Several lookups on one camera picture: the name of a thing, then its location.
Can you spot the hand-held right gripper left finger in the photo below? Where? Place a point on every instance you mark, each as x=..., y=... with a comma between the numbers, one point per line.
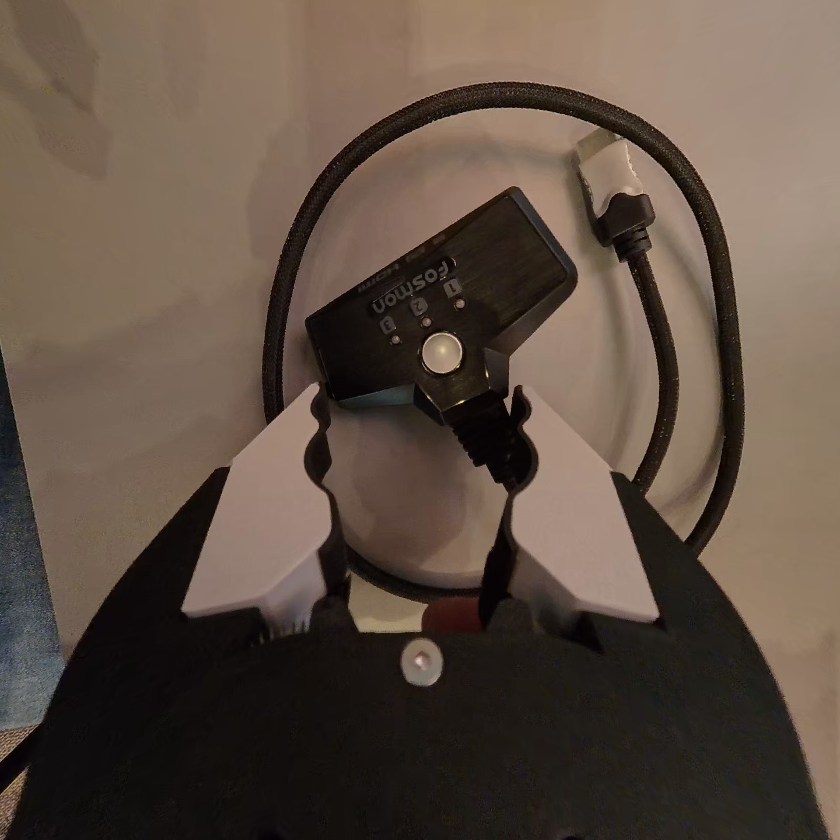
x=262, y=525

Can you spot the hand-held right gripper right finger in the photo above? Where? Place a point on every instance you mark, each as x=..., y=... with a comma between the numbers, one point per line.
x=577, y=531

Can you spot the person's legs blue jeans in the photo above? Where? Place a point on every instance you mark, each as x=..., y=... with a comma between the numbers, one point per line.
x=19, y=558

